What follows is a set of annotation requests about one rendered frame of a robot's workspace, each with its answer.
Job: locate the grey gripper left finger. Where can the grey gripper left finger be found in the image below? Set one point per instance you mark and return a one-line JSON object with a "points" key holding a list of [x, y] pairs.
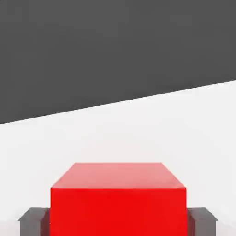
{"points": [[33, 223]]}

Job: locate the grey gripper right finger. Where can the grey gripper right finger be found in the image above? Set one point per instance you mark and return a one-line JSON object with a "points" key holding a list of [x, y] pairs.
{"points": [[201, 223]]}

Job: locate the small red cube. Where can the small red cube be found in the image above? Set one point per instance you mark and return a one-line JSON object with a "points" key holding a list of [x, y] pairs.
{"points": [[118, 206]]}

